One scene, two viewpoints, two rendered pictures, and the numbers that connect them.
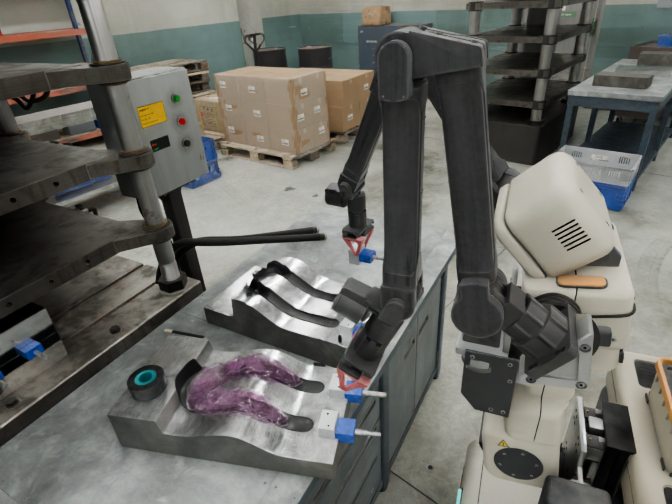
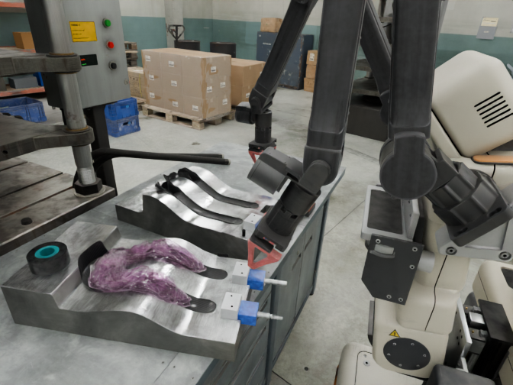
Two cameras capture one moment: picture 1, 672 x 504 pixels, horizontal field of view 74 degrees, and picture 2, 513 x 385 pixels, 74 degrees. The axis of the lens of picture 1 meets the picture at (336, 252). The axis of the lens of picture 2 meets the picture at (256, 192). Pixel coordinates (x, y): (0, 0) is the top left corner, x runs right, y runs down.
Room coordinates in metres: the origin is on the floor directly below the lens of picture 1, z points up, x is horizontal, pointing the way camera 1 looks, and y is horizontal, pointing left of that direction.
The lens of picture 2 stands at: (0.09, 0.06, 1.43)
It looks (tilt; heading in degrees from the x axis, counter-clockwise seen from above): 27 degrees down; 354
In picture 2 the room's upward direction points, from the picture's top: 3 degrees clockwise
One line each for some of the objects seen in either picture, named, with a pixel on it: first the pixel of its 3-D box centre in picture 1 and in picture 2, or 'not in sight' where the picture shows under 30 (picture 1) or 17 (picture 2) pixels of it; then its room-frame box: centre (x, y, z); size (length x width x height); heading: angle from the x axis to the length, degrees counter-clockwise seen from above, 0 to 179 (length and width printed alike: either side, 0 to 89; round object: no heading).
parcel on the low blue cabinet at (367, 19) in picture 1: (376, 15); (272, 24); (8.47, -0.96, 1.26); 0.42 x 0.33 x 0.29; 47
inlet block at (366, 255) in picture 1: (370, 256); not in sight; (1.21, -0.11, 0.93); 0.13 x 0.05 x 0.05; 59
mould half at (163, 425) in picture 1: (241, 398); (144, 281); (0.74, 0.25, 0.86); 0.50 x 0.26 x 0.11; 76
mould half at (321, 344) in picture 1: (294, 302); (200, 204); (1.09, 0.14, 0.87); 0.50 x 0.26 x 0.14; 59
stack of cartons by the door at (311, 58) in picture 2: not in sight; (325, 72); (7.58, -2.06, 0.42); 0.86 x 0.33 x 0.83; 47
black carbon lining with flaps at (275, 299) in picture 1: (294, 291); (202, 193); (1.08, 0.13, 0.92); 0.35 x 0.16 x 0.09; 59
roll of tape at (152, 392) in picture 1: (147, 382); (49, 257); (0.74, 0.45, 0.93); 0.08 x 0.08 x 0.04
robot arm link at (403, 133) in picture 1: (402, 193); (339, 41); (0.62, -0.11, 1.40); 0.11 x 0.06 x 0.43; 156
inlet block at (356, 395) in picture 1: (358, 392); (260, 279); (0.74, -0.03, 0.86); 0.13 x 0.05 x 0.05; 76
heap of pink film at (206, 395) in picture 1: (240, 383); (145, 265); (0.75, 0.24, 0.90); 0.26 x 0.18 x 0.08; 76
